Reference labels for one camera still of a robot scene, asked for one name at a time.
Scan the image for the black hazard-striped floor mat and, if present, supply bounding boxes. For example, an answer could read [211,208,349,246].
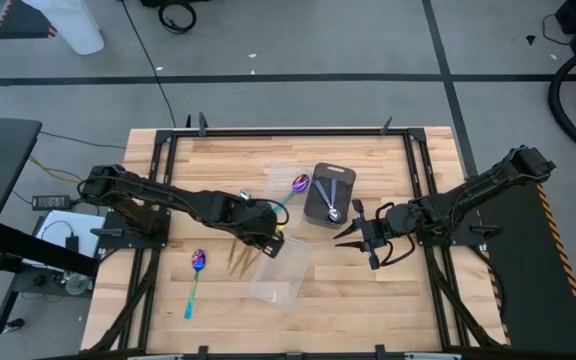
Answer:
[0,0,59,40]

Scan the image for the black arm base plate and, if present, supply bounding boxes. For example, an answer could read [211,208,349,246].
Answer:
[411,207,503,248]
[90,208,170,250]

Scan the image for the black aluminium table frame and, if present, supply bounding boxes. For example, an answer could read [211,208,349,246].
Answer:
[87,127,509,360]

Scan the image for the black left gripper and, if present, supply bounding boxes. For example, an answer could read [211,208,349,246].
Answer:
[225,198,287,260]

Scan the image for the black hazard-striped platform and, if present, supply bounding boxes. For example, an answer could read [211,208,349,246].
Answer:
[477,175,576,355]

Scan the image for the black power brick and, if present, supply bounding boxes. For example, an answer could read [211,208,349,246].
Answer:
[31,194,73,212]

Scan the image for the grey floor cable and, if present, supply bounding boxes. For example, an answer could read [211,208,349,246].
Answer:
[37,130,128,150]

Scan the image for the clear plastic bin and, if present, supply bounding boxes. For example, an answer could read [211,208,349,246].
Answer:
[266,166,315,231]
[246,233,316,310]

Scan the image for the long black floor cable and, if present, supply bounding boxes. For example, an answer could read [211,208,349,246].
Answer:
[119,0,178,129]

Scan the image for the iridescent rainbow spoon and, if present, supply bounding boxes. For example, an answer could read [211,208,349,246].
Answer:
[271,173,312,215]
[183,248,207,321]

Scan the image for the clear round container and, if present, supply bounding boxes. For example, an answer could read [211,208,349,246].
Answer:
[64,272,91,296]

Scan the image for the coiled black cable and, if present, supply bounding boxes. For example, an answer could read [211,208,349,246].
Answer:
[156,0,198,35]

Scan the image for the yellow cable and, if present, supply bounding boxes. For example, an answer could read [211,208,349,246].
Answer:
[27,154,84,184]

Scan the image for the white fabric cover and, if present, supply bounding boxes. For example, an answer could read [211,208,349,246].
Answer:
[21,0,105,56]

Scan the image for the dark grey plastic bin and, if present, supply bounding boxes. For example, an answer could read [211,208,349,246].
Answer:
[303,161,358,230]

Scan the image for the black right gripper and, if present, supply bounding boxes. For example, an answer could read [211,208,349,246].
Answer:
[333,198,400,272]

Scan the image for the silver spoon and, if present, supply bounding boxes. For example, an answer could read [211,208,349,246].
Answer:
[314,178,340,224]
[329,177,342,224]

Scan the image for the white paper sheet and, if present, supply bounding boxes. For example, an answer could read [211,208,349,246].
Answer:
[35,209,105,269]

